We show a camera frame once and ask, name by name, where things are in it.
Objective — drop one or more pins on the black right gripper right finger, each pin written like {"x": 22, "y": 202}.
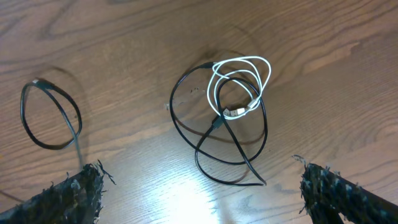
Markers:
{"x": 329, "y": 198}

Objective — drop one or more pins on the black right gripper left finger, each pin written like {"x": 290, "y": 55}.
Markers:
{"x": 76, "y": 200}

